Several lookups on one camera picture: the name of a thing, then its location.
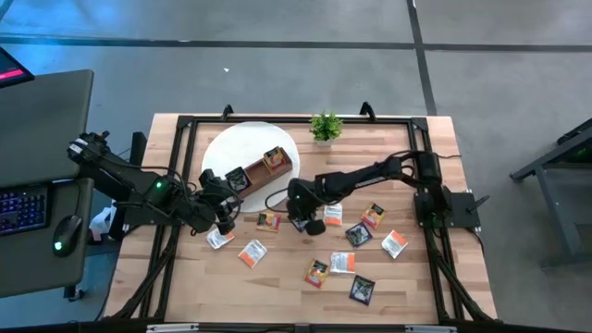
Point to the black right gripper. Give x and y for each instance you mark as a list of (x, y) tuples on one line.
[(310, 203)]

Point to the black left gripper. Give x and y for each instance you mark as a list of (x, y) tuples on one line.
[(216, 199)]

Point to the dark blue tea bag packet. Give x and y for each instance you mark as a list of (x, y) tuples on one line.
[(361, 290), (240, 178), (358, 235), (299, 226)]

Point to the orange fruit tea bag packet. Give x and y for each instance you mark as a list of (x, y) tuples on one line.
[(268, 222), (373, 215), (274, 158), (316, 273)]

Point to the white and orange tea packet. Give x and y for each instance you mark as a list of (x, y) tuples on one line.
[(394, 244), (333, 215), (218, 239), (342, 262), (252, 253)]

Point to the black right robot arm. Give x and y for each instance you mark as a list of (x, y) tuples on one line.
[(361, 173)]

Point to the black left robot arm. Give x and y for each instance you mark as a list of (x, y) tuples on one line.
[(159, 192)]

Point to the wooden tea organizer box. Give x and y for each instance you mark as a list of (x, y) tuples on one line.
[(256, 178)]

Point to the white round plate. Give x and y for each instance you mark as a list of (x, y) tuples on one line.
[(240, 143)]

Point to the green plant in white pot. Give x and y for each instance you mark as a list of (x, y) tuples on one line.
[(326, 127)]

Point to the white plastic bag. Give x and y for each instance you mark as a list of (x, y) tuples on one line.
[(101, 224)]

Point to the black computer mouse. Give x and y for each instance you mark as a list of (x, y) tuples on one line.
[(67, 233)]

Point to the grey desk top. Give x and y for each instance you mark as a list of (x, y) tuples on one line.
[(41, 125)]

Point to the backlit black keyboard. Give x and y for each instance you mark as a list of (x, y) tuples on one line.
[(23, 210)]

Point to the grey keyboard shelf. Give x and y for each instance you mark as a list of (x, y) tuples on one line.
[(28, 268)]

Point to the grey metal stand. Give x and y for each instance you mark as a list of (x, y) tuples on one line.
[(552, 208)]

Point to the monitor with pink screen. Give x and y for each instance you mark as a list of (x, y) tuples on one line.
[(11, 71)]

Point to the black metal table frame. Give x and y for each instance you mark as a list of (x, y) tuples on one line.
[(393, 120)]

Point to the silver aluminium rail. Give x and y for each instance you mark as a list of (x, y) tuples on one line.
[(173, 329), (430, 329)]

